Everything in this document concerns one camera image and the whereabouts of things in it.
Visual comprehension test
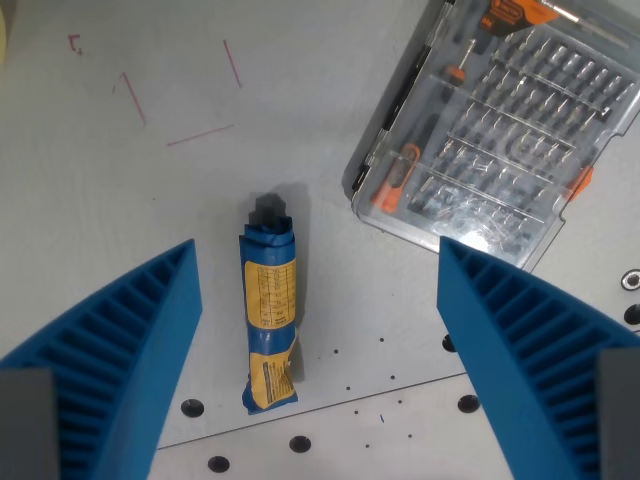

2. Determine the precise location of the metal extension bit orange collar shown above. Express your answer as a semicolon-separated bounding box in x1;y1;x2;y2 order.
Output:
444;38;478;87

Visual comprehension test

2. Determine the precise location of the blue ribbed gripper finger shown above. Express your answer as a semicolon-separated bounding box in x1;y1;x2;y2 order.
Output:
0;238;204;480
436;235;640;480

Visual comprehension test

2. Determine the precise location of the clear screwdriver bit set case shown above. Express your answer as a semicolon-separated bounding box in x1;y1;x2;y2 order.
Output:
341;0;640;272

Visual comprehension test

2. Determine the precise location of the orange black screwdriver handle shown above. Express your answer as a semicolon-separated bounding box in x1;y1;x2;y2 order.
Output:
370;143;422;213

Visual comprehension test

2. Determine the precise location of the rolled blue bag yellow label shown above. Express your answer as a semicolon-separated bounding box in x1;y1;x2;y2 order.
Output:
237;195;300;414

